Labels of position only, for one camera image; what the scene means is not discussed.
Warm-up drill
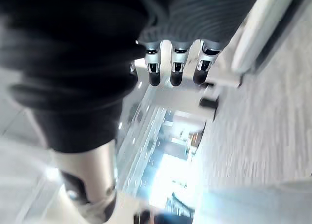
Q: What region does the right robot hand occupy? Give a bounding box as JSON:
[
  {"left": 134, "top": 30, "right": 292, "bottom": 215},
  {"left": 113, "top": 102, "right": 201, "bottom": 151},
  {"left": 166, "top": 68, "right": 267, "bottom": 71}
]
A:
[{"left": 0, "top": 0, "right": 263, "bottom": 224}]

